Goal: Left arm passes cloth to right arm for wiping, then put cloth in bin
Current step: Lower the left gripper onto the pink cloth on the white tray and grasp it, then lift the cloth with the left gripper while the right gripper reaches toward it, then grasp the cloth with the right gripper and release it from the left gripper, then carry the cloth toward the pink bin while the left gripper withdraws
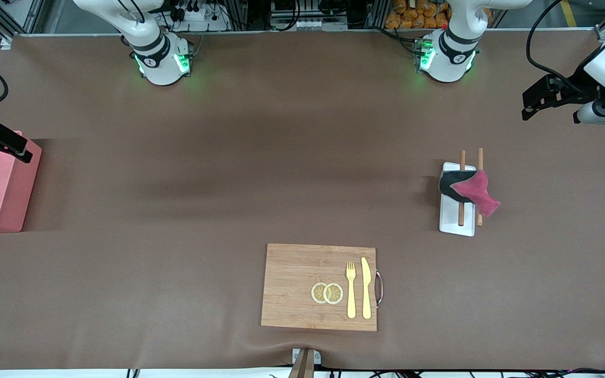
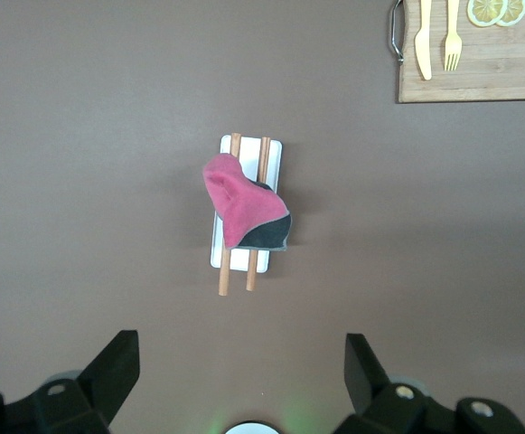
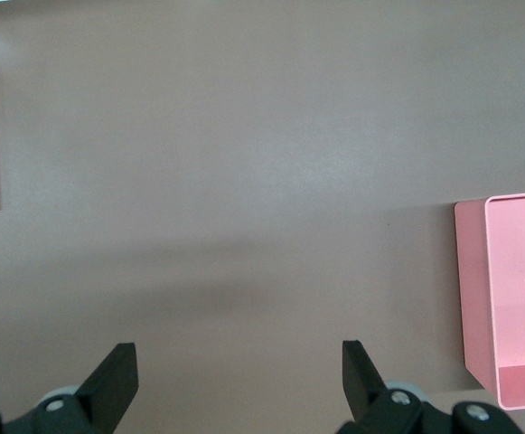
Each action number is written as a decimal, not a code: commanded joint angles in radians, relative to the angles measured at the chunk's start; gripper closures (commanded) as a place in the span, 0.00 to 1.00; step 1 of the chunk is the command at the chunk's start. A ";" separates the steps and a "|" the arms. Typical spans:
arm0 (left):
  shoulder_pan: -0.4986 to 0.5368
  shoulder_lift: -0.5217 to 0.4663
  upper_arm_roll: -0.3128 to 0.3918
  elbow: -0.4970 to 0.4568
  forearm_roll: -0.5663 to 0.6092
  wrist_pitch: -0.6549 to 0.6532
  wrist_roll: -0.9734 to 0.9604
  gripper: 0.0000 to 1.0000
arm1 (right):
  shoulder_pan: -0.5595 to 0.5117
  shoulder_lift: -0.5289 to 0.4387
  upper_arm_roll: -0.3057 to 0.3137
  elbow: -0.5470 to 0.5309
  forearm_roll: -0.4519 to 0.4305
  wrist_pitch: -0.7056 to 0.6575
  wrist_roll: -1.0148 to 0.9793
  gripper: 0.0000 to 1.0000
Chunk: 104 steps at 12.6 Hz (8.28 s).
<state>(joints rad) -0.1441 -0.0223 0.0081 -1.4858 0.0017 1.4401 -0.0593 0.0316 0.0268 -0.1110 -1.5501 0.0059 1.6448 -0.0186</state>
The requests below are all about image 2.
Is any wooden rack rod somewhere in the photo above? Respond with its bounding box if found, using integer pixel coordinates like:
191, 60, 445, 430
245, 136, 273, 293
217, 131, 243, 297

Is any lemon slice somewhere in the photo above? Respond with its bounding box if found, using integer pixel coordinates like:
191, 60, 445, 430
466, 0, 510, 28
496, 0, 525, 27

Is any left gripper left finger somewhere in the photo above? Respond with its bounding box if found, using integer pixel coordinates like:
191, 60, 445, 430
4, 329, 142, 434

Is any yellow plastic fork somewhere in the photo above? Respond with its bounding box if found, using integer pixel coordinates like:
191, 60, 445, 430
443, 0, 464, 72

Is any metal board handle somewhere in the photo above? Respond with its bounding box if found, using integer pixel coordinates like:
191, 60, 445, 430
387, 0, 406, 65

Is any pink and grey cloth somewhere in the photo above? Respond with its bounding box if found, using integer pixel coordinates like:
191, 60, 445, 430
202, 152, 293, 252

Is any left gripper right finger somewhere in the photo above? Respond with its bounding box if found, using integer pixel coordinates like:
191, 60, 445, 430
333, 333, 458, 434

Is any white rack base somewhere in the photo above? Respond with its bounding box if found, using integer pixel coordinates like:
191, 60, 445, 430
210, 134, 284, 274

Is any wooden cutting board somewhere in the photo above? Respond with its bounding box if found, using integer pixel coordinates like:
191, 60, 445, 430
396, 0, 525, 104

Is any yellow plastic knife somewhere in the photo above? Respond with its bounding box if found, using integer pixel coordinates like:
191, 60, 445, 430
414, 0, 434, 81

